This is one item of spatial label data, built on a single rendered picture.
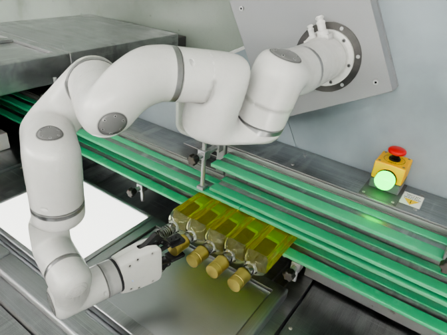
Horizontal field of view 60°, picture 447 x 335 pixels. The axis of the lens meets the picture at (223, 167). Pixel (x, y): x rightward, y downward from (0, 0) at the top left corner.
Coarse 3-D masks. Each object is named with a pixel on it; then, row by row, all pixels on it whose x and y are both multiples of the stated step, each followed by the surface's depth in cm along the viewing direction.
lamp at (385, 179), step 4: (380, 172) 88; (384, 172) 87; (388, 172) 87; (392, 172) 88; (376, 176) 88; (380, 176) 87; (384, 176) 87; (388, 176) 86; (392, 176) 87; (376, 180) 88; (380, 180) 87; (384, 180) 87; (388, 180) 86; (392, 180) 86; (376, 184) 88; (380, 184) 88; (384, 184) 87; (388, 184) 87; (392, 184) 87; (380, 188) 88; (384, 188) 88; (388, 188) 87
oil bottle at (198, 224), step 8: (216, 200) 105; (208, 208) 102; (216, 208) 102; (224, 208) 102; (232, 208) 104; (200, 216) 99; (208, 216) 99; (216, 216) 99; (192, 224) 96; (200, 224) 96; (208, 224) 96; (200, 232) 95; (200, 240) 96
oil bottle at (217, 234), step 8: (224, 216) 100; (232, 216) 100; (240, 216) 100; (248, 216) 100; (216, 224) 96; (224, 224) 97; (232, 224) 97; (240, 224) 98; (208, 232) 94; (216, 232) 94; (224, 232) 94; (232, 232) 95; (208, 240) 93; (216, 240) 92; (224, 240) 93; (216, 248) 93
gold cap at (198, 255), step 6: (198, 246) 91; (192, 252) 89; (198, 252) 89; (204, 252) 90; (186, 258) 89; (192, 258) 88; (198, 258) 88; (204, 258) 89; (192, 264) 89; (198, 264) 88
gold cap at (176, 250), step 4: (184, 236) 93; (188, 240) 93; (184, 244) 92; (188, 244) 93; (168, 248) 92; (172, 248) 91; (176, 248) 90; (180, 248) 91; (184, 248) 92; (172, 252) 91; (176, 252) 90; (180, 252) 91
